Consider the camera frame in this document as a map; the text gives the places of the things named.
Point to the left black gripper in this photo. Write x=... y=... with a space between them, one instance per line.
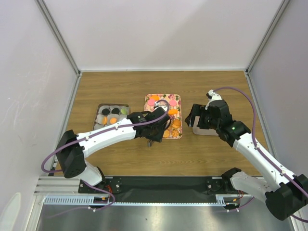
x=158 y=137

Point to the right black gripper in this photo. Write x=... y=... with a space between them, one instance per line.
x=197 y=110

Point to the brown tin lid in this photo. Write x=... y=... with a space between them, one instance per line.
x=198 y=131

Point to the green cookie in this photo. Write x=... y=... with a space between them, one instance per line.
x=124 y=111

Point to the plain orange round cookie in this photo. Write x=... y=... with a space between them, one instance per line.
x=113 y=120

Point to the black cookie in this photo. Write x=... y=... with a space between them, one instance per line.
x=105 y=111
x=116 y=111

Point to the patterned round biscuit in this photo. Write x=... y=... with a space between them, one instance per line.
x=104 y=120
x=166 y=134

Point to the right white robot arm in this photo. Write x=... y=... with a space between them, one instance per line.
x=283 y=192

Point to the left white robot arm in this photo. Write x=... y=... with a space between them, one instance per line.
x=73 y=149

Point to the floral serving tray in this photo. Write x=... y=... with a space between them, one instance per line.
x=178 y=116

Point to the orange swirl cookie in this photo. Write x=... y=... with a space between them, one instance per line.
x=174 y=133

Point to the orange fish cookie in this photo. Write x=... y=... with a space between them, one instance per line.
x=173 y=111

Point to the pink round cookie right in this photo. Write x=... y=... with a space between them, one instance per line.
x=173 y=103

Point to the pink round cookie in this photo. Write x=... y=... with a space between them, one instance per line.
x=173 y=103
x=151 y=102

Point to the pink round cookie left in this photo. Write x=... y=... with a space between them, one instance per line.
x=151 y=102

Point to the orange shell cookie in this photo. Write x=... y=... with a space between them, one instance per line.
x=154 y=97

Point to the brown cookie tin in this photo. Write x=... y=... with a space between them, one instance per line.
x=97 y=124

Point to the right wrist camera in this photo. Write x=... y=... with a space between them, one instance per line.
x=212 y=96

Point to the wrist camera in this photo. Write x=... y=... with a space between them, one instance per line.
x=161 y=104
x=212 y=96

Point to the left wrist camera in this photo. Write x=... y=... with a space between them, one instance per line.
x=161 y=104

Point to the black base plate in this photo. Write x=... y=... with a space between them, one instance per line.
x=164 y=189

